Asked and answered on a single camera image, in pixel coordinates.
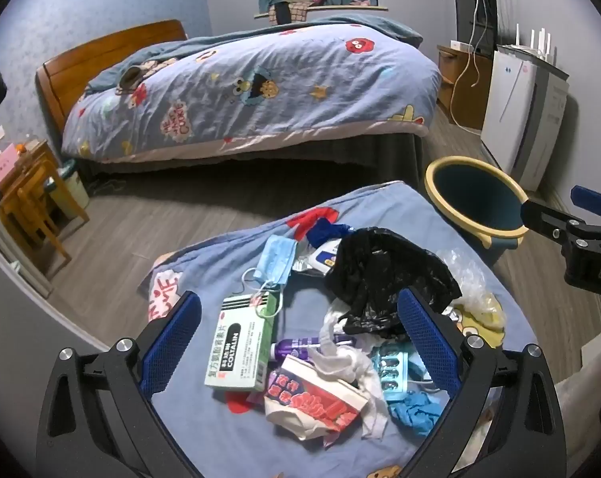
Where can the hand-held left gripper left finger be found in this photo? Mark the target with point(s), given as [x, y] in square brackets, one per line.
[173, 343]

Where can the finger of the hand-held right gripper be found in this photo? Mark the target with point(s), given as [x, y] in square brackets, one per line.
[592, 201]
[544, 216]

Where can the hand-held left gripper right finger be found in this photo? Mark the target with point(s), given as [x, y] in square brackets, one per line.
[427, 343]

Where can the teal blister pack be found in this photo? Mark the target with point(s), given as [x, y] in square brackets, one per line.
[390, 373]

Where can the green and white medicine box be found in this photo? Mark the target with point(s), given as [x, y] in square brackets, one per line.
[238, 348]

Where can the blue glove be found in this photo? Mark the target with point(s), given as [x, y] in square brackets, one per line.
[415, 411]

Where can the clear plastic bag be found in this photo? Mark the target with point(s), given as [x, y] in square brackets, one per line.
[472, 284]

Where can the blue bin with yellow rim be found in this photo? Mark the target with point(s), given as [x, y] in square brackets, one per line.
[470, 204]

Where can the white tissue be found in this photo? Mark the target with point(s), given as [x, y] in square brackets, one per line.
[345, 358]

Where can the black plastic bag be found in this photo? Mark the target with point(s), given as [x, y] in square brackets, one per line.
[380, 274]

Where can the purple tube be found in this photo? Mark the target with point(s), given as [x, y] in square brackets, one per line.
[300, 346]

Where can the red and white snack packet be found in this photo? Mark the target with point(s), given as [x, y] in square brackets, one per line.
[310, 403]

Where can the blue face mask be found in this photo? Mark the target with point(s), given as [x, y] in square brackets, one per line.
[278, 261]

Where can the white and blue wipes pack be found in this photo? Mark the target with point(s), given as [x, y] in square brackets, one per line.
[325, 258]

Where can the silver wrapper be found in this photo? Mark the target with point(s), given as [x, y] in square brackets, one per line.
[304, 264]

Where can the dark blue cloth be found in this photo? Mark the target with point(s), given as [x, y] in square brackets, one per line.
[325, 229]

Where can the white air purifier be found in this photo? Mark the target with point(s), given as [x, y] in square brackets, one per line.
[509, 109]

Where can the small printed blue blanket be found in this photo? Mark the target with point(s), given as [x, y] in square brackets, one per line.
[300, 313]

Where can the white fluffy cloth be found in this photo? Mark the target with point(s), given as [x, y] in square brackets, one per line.
[584, 393]

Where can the wooden cabinet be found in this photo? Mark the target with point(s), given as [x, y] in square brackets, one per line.
[472, 99]

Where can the white router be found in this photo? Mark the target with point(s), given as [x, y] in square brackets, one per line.
[524, 51]

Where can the white bin with green lid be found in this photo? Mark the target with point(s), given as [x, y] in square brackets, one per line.
[74, 186]

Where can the small white box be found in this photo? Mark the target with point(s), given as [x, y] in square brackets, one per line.
[460, 46]

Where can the wooden stool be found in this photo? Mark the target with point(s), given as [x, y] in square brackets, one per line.
[31, 189]

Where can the black television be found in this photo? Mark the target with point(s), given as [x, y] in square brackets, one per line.
[467, 15]

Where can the brown round object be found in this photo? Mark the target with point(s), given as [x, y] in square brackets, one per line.
[131, 78]

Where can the wooden bed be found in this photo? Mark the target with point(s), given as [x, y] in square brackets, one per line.
[81, 67]

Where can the plaid cloth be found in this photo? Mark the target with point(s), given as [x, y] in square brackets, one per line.
[293, 12]

